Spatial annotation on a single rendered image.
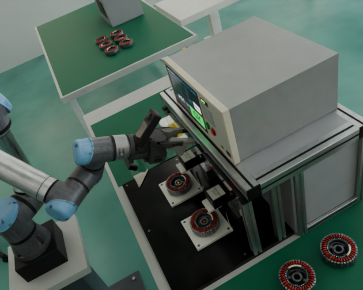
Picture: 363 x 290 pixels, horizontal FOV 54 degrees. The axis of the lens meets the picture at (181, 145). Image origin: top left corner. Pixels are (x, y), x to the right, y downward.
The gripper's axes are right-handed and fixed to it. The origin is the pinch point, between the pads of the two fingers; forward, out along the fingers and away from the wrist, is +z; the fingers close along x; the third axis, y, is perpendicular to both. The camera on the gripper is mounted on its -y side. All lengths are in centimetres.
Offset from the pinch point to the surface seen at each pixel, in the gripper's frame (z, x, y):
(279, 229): 26.8, 24.0, 26.1
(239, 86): 10.0, 6.9, -18.9
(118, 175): -6, -50, 51
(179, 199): 9.0, -14.3, 40.6
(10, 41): -42, -468, 111
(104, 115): 1, -108, 48
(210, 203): 11.7, 3.9, 28.4
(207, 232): 9.4, 9.1, 36.9
